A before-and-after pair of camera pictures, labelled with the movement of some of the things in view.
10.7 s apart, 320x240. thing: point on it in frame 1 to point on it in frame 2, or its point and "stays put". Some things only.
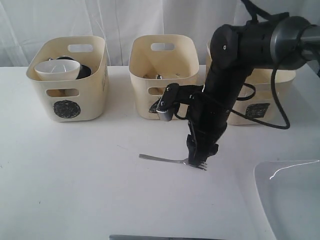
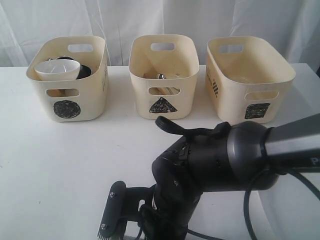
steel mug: [65, 57] stays put
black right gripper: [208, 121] to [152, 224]
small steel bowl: [84, 71] stays put
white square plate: [289, 190] stays put
